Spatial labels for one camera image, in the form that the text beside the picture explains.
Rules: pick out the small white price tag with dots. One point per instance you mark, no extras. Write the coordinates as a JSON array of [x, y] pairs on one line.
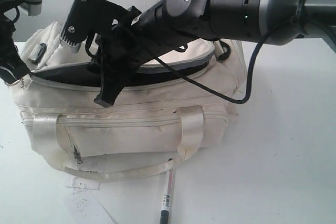
[[82, 207]]

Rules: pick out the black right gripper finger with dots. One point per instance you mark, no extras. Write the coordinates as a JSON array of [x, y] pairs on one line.
[[112, 83], [96, 67]]

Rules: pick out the cream fabric duffel bag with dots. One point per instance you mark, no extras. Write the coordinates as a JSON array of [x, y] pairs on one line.
[[64, 125]]

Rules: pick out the white paper hang tag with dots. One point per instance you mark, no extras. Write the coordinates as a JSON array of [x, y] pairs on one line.
[[80, 183]]

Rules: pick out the black and white marker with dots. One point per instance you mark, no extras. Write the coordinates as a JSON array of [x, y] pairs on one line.
[[167, 195]]

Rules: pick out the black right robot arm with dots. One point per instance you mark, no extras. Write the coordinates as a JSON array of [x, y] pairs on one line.
[[275, 22]]

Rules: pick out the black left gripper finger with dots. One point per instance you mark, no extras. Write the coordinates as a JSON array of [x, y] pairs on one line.
[[7, 74], [16, 66]]

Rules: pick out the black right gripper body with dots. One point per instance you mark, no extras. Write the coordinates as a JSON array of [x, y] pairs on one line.
[[136, 40]]

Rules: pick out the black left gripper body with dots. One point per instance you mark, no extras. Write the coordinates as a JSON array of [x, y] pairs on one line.
[[9, 53]]

